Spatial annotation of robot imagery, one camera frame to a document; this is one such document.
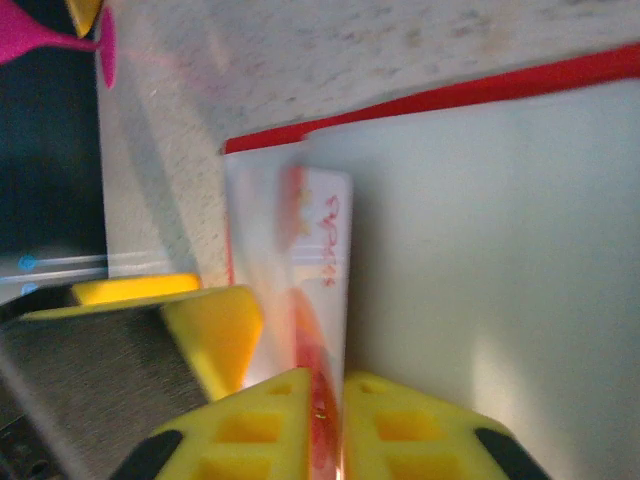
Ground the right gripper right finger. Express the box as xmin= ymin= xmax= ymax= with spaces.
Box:
xmin=342 ymin=369 xmax=551 ymax=480

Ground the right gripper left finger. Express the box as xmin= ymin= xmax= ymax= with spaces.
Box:
xmin=109 ymin=367 xmax=314 ymax=480

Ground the red card holder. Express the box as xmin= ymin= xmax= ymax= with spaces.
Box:
xmin=218 ymin=42 xmax=640 ymax=480

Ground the pink plastic goblet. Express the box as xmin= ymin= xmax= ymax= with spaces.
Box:
xmin=0 ymin=0 xmax=119 ymax=91

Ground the yellow snack packet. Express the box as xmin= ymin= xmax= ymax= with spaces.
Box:
xmin=66 ymin=0 xmax=105 ymax=40

